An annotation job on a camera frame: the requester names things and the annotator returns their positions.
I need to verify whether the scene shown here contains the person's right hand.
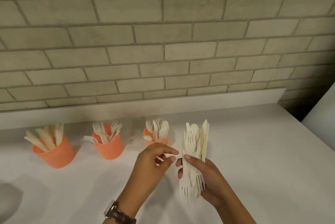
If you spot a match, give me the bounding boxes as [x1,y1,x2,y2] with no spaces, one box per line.
[176,154,231,207]

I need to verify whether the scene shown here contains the person's left hand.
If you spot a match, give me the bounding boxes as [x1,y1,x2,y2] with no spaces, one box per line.
[115,142,180,215]

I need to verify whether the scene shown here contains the orange mesh plastic cup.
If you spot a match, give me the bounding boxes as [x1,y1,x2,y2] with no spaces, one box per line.
[32,135,76,169]
[143,127,170,146]
[92,124,124,161]

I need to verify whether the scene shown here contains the spoons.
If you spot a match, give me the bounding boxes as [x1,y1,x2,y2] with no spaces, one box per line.
[144,117,170,143]

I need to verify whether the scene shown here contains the bunch of mixed plastic cutlery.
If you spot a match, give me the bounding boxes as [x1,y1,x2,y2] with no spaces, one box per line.
[179,119,210,205]

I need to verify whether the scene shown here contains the white appliance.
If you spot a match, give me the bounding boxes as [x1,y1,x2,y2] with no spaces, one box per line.
[301,89,335,152]

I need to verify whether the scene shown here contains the brown strap wristwatch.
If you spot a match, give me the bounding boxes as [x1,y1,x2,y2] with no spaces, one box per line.
[104,200,137,224]

